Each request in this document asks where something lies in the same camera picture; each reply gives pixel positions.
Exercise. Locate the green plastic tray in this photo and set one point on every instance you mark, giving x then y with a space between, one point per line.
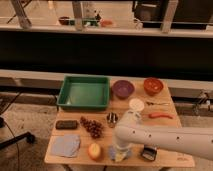
84 93

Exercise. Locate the bunch of red grapes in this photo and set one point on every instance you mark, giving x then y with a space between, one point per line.
93 127

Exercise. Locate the small metal cup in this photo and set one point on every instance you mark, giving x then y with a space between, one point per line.
112 119

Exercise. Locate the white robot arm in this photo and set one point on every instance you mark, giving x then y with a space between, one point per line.
188 140

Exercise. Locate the blue sponge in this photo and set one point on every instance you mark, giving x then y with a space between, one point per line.
117 154

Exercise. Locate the orange carrot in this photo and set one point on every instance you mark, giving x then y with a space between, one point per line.
160 115

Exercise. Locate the white plastic cup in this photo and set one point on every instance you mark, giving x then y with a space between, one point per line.
136 105

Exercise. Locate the blue-grey cloth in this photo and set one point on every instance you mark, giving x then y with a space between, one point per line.
66 146

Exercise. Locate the dark brown rectangular block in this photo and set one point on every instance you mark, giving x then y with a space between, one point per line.
66 124

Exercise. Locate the purple bowl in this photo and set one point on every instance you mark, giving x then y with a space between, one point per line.
123 89

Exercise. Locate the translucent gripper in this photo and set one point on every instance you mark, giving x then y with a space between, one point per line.
127 146

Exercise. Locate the red-orange bowl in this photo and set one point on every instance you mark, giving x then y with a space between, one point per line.
152 86

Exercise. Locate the black chair base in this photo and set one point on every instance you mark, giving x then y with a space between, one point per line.
29 137

